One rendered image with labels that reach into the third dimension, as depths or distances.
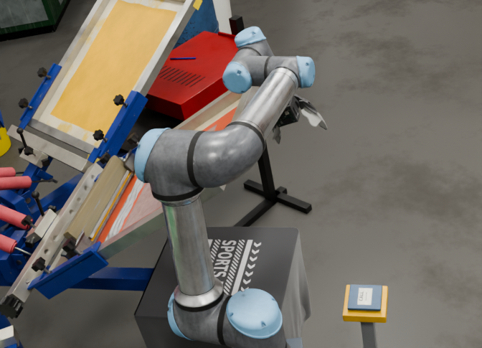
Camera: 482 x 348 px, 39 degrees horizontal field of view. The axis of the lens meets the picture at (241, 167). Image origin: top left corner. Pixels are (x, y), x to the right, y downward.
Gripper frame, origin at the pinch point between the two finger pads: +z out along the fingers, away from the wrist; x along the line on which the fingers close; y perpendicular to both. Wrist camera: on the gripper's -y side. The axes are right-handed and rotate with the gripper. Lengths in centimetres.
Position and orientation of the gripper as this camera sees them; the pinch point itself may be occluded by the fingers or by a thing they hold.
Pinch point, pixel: (303, 135)
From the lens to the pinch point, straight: 195.5
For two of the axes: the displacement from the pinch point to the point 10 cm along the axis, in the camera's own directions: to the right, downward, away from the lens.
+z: 4.5, 7.6, 4.6
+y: -2.1, 5.9, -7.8
